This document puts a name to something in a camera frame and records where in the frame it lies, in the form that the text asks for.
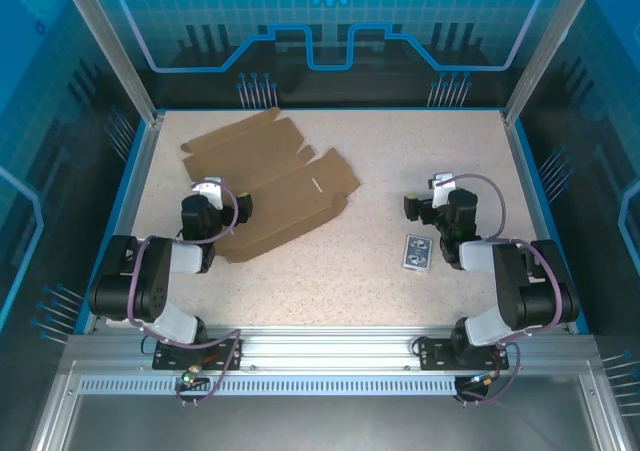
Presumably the brown cardboard paper box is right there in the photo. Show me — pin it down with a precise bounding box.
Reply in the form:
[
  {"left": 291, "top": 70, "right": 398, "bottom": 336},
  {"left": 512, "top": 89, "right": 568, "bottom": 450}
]
[{"left": 180, "top": 106, "right": 361, "bottom": 266}]

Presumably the blue playing card deck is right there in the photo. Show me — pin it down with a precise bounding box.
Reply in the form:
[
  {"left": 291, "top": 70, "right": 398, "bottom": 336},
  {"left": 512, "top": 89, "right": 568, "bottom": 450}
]
[{"left": 401, "top": 234, "right": 434, "bottom": 272}]

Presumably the right connector with green light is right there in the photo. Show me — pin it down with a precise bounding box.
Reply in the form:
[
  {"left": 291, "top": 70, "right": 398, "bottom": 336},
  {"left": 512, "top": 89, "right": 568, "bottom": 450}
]
[{"left": 469, "top": 370, "right": 503, "bottom": 390}]

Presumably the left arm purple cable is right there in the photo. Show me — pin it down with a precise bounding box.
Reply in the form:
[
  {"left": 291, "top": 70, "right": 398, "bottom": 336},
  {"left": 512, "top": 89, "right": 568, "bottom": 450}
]
[{"left": 127, "top": 176, "right": 246, "bottom": 408}]

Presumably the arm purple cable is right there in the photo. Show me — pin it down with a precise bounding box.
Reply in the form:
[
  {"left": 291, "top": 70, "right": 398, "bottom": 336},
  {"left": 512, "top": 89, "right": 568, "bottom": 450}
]
[
  {"left": 437, "top": 172, "right": 569, "bottom": 408},
  {"left": 127, "top": 176, "right": 246, "bottom": 408}
]

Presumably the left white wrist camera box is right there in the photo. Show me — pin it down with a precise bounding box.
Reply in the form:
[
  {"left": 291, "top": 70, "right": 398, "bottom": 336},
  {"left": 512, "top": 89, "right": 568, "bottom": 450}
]
[{"left": 192, "top": 175, "right": 225, "bottom": 208}]

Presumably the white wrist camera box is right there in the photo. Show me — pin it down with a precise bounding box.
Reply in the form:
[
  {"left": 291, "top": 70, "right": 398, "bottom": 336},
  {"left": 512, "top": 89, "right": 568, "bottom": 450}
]
[
  {"left": 192, "top": 175, "right": 225, "bottom": 208},
  {"left": 427, "top": 172, "right": 459, "bottom": 210}
]

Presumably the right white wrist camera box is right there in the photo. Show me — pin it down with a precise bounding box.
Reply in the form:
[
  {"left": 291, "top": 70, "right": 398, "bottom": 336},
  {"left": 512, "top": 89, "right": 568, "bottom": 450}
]
[{"left": 427, "top": 172, "right": 459, "bottom": 210}]

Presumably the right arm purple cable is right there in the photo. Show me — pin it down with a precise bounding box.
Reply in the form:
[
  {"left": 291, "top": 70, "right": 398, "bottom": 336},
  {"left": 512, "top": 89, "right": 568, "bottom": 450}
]
[{"left": 437, "top": 172, "right": 569, "bottom": 408}]

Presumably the blue table border frame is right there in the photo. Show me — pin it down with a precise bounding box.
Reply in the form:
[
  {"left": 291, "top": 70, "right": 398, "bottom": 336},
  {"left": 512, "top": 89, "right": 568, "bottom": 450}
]
[{"left": 74, "top": 106, "right": 592, "bottom": 336}]

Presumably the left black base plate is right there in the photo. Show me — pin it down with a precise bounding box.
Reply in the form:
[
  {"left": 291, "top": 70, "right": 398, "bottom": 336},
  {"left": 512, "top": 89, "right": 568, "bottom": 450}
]
[{"left": 152, "top": 337, "right": 245, "bottom": 372}]

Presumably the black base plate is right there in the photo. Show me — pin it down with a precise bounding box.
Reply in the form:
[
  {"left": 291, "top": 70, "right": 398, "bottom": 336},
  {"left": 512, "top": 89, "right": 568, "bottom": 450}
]
[
  {"left": 416, "top": 337, "right": 510, "bottom": 372},
  {"left": 152, "top": 337, "right": 245, "bottom": 372}
]

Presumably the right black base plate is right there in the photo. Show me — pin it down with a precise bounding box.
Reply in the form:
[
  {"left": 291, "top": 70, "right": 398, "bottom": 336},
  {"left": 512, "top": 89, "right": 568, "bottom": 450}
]
[{"left": 416, "top": 337, "right": 510, "bottom": 372}]

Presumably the long aluminium mounting rail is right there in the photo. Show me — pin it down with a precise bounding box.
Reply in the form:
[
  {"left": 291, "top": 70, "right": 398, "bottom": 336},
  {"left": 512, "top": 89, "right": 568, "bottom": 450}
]
[{"left": 64, "top": 326, "right": 599, "bottom": 373}]

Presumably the right aluminium frame post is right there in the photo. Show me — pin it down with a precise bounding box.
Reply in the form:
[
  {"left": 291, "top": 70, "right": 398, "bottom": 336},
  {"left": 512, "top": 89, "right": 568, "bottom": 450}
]
[{"left": 501, "top": 0, "right": 594, "bottom": 126}]

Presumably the aluminium frame post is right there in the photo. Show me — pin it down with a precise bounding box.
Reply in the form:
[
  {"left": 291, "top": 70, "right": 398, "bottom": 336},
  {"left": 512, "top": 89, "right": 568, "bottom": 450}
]
[
  {"left": 53, "top": 0, "right": 167, "bottom": 126},
  {"left": 501, "top": 0, "right": 594, "bottom": 126}
]

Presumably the left aluminium frame post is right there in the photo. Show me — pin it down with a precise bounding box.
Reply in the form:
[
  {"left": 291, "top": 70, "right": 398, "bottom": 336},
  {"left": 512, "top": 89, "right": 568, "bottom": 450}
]
[{"left": 53, "top": 0, "right": 167, "bottom": 126}]

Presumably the slotted grey cable duct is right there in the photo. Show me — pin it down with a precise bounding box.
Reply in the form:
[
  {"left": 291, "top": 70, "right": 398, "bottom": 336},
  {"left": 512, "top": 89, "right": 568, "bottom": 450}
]
[{"left": 78, "top": 376, "right": 459, "bottom": 396}]

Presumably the grey metal tray frame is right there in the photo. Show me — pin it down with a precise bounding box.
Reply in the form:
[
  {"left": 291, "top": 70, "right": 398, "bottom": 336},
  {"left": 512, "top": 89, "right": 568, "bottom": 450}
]
[{"left": 27, "top": 360, "right": 629, "bottom": 451}]

